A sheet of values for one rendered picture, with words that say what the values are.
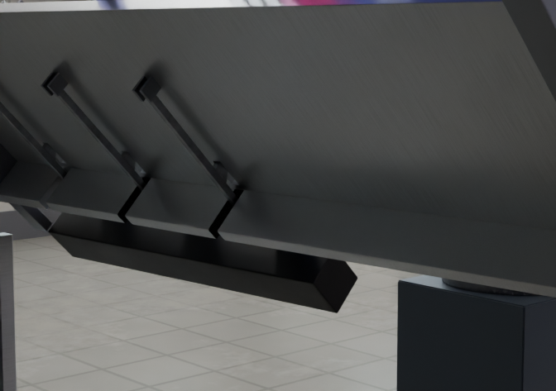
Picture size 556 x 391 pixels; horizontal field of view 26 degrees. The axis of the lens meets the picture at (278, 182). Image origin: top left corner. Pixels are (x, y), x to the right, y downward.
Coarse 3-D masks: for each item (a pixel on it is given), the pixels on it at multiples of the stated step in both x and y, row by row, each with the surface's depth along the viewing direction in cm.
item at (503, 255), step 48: (0, 192) 110; (48, 192) 107; (96, 192) 102; (144, 192) 98; (192, 192) 95; (240, 192) 92; (240, 240) 89; (288, 240) 85; (336, 240) 82; (384, 240) 80; (432, 240) 78; (480, 240) 76; (528, 240) 74; (528, 288) 72
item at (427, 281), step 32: (416, 288) 136; (448, 288) 134; (416, 320) 137; (448, 320) 133; (480, 320) 130; (512, 320) 127; (544, 320) 128; (416, 352) 137; (448, 352) 134; (480, 352) 130; (512, 352) 127; (544, 352) 128; (416, 384) 138; (448, 384) 134; (480, 384) 131; (512, 384) 127; (544, 384) 129
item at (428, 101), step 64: (128, 0) 79; (192, 0) 75; (256, 0) 70; (320, 0) 67; (384, 0) 64; (448, 0) 61; (0, 64) 96; (64, 64) 90; (128, 64) 85; (192, 64) 80; (256, 64) 75; (320, 64) 72; (384, 64) 68; (448, 64) 65; (512, 64) 62; (0, 128) 108; (64, 128) 100; (128, 128) 93; (192, 128) 88; (256, 128) 82; (320, 128) 78; (384, 128) 74; (448, 128) 70; (512, 128) 67; (320, 192) 85; (384, 192) 80; (448, 192) 76; (512, 192) 72
